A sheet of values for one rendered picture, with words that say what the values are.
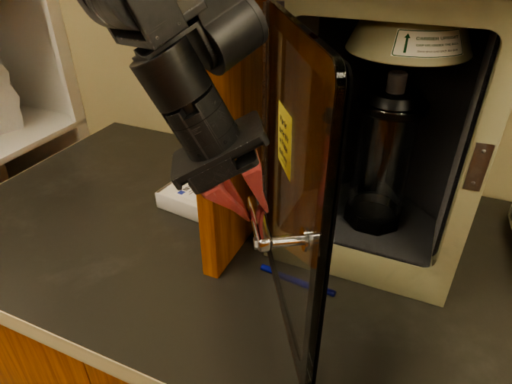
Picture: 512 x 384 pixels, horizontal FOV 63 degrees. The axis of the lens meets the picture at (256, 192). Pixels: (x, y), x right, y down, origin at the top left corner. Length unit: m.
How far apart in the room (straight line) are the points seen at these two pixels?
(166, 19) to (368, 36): 0.34
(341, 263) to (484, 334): 0.24
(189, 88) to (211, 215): 0.34
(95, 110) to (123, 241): 0.72
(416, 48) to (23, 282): 0.73
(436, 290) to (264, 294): 0.28
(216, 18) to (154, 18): 0.07
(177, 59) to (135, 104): 1.02
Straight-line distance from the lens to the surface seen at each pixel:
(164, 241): 0.86
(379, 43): 0.61
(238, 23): 0.41
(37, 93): 1.68
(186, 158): 0.43
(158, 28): 0.35
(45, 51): 1.57
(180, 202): 0.90
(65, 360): 0.87
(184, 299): 0.74
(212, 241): 0.71
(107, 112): 1.49
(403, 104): 0.66
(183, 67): 0.38
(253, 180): 0.42
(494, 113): 0.60
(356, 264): 0.75
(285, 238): 0.42
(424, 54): 0.60
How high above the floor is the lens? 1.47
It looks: 32 degrees down
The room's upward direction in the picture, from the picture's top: straight up
